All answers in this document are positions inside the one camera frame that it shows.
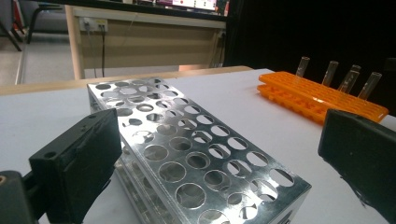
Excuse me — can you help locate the orange plastic test tube rack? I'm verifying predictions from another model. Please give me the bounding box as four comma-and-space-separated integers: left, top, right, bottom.
257, 70, 389, 126

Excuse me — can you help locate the beige wooden desk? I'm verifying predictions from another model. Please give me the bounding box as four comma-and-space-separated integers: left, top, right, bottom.
64, 4, 228, 80

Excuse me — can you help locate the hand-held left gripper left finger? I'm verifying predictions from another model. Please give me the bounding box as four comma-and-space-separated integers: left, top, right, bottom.
28, 107, 123, 224

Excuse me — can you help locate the computer monitor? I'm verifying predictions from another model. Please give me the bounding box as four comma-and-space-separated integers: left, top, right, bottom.
155, 0, 230, 15

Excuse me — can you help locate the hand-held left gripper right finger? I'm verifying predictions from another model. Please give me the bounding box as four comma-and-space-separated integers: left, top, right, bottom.
317, 108, 396, 224

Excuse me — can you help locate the black chair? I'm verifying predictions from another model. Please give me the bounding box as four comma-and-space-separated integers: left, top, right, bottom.
0, 0, 64, 52

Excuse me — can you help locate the white power strip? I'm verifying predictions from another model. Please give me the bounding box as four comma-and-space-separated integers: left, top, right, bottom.
78, 17, 109, 33

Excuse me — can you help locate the black curtain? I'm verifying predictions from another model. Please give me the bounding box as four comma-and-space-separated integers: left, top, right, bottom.
223, 0, 396, 116

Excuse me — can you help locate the white table board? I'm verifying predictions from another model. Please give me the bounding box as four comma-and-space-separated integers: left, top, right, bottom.
0, 68, 396, 224

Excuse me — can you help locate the silver metal test tube rack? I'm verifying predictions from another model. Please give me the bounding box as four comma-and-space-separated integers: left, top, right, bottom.
86, 77, 312, 224

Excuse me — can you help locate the black hanging cable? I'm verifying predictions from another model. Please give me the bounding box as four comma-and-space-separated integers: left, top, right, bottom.
100, 26, 106, 78

